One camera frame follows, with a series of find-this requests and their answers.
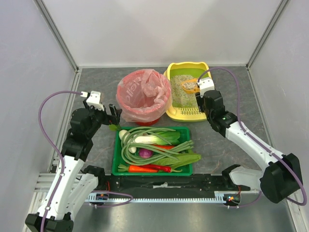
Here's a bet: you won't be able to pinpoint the grey cat litter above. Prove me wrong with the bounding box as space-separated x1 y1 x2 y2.
170 74 197 108

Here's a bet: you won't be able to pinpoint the white small mushroom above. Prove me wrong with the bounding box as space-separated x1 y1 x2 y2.
128 147 137 154

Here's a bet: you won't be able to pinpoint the green long beans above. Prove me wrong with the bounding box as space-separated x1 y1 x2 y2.
120 127 194 166

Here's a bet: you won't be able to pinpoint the red trash bin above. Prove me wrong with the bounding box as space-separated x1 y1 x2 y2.
136 118 160 127

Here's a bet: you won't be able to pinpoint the orange carrot front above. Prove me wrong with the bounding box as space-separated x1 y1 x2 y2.
118 164 158 173

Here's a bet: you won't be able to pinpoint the pink plastic bin liner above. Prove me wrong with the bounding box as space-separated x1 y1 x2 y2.
116 69 172 123

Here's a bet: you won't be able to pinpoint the grey slotted cable duct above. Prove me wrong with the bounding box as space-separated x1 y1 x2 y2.
85 192 237 204

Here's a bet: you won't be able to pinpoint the white green leek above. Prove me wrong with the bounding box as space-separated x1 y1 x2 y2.
134 135 169 145

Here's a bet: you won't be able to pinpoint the green lettuce leaf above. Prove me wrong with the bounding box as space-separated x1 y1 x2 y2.
152 152 201 169

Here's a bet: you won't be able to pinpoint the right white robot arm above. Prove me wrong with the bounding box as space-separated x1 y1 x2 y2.
196 90 307 205

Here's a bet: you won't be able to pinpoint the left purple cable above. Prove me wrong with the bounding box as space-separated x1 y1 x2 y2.
38 90 85 232

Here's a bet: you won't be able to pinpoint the orange litter scoop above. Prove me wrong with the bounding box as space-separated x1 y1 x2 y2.
181 78 200 94

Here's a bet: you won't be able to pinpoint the orange carrot middle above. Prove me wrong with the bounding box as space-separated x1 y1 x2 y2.
154 145 174 150

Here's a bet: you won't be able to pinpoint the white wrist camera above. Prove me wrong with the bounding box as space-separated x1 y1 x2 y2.
197 77 215 97
81 91 105 112

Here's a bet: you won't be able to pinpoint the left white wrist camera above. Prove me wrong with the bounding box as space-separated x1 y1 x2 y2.
81 91 105 112

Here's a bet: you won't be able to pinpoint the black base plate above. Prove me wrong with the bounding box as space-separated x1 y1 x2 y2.
103 174 250 192

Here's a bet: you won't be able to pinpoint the red chili pepper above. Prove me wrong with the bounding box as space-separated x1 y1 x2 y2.
143 164 182 173

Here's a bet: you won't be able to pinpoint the white radish with leaves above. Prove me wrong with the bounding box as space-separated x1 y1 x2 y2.
109 124 128 141

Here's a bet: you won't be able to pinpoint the orange carrot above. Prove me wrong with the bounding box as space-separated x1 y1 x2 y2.
154 145 174 150
118 164 158 173

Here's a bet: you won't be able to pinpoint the green vegetable tray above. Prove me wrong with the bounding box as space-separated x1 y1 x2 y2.
112 127 194 176

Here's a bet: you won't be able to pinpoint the yellow litter box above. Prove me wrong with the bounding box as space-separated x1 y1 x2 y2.
164 61 209 122

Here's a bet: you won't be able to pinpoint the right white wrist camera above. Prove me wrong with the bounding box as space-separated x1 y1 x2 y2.
197 77 215 97

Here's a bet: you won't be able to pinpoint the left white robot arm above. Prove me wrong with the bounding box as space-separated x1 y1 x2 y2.
25 104 122 232

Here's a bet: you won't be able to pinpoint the purple onion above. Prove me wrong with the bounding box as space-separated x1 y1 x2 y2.
138 148 153 159

